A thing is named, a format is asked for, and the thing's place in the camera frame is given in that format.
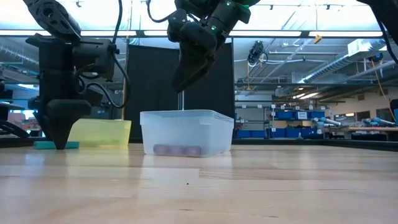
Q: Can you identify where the black hanging ceiling device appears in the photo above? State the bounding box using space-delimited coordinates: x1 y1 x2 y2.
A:
247 40 269 66

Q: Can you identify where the yellow translucent plastic bin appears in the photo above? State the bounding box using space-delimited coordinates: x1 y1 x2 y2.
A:
67 118 132 148

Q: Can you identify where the yellow hanging cable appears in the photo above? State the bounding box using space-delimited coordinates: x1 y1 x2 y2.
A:
369 58 397 123

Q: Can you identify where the teal rectangular block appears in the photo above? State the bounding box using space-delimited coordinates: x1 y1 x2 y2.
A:
33 141 80 151

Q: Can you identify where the wooden workbench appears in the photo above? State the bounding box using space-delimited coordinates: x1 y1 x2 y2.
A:
347 126 398 133

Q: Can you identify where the black folding partition screen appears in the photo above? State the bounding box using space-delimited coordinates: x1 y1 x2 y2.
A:
125 42 236 140

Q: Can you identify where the black aluminium table frame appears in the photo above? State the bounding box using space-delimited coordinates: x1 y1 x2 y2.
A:
0 136 398 152

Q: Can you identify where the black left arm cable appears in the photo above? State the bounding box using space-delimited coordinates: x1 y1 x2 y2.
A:
74 0 131 110

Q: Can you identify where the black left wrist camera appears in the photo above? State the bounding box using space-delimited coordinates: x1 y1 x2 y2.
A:
73 39 116 81

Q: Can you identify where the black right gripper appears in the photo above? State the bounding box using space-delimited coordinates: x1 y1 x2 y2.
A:
167 8 228 93

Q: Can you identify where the clear plastic bin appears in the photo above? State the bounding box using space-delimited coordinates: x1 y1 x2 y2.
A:
139 109 234 158

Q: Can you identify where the silver ventilation duct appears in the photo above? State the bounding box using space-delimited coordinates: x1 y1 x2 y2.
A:
292 39 389 85

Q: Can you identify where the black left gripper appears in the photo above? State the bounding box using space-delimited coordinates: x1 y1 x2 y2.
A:
26 34 93 151

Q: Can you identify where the purple rectangular block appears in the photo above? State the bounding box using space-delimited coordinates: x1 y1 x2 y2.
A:
169 144 187 157

